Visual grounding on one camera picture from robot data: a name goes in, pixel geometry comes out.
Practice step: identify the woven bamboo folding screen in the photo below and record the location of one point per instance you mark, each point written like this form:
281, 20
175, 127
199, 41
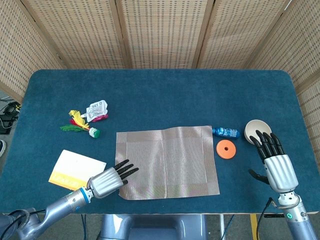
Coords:
162, 32

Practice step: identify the blue spray bottle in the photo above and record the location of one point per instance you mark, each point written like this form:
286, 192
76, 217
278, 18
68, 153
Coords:
227, 133

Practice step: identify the orange disc with hole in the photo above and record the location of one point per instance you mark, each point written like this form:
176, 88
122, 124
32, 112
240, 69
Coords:
221, 152

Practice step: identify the feather shuttlecock with green base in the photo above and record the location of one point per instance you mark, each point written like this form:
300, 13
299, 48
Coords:
95, 132

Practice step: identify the dark shoe with white sole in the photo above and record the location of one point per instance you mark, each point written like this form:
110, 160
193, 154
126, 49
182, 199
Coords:
2, 147

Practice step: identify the brown woven placemat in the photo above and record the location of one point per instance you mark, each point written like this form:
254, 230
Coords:
175, 162

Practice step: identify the beige bowl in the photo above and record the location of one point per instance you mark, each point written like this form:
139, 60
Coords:
252, 128

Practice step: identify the white table leg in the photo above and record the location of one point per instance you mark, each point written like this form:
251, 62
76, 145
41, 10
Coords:
222, 227

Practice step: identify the white and yellow book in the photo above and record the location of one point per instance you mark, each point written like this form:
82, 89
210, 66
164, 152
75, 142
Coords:
75, 167

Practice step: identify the grey-blue robot torso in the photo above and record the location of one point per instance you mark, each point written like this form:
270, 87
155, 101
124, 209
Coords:
150, 227

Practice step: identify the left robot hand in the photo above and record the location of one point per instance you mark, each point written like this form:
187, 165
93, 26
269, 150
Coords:
105, 182

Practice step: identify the blue carpet table cover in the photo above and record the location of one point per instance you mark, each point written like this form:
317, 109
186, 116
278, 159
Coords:
160, 100

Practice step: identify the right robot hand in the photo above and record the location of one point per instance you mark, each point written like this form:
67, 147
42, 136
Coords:
281, 175

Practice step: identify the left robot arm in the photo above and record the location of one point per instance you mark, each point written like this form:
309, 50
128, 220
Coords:
62, 207

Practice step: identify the crumpled silver and pink pouch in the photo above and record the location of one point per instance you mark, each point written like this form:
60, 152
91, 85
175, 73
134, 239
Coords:
96, 110

